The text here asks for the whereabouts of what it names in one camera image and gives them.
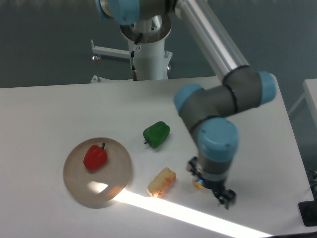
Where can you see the red bell pepper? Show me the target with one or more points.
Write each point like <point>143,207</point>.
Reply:
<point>95,157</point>

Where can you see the green bell pepper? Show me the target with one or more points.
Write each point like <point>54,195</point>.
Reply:
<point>156,134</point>

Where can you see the orange yellow food block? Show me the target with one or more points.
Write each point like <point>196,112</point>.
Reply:
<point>161,182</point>

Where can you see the white side table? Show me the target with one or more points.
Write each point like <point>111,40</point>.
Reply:
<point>308,97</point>

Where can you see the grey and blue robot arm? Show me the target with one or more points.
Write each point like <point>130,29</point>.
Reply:
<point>204,112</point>

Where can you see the translucent brown round plate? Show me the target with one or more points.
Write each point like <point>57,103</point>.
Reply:
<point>95,189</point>

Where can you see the black device at edge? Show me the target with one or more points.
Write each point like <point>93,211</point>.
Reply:
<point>308,211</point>

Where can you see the yellow bell pepper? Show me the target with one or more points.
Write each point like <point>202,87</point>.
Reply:
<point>198,184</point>

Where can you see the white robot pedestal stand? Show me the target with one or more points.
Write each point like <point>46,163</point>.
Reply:
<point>149,60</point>

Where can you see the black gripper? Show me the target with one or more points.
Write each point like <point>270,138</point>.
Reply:
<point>214,182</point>

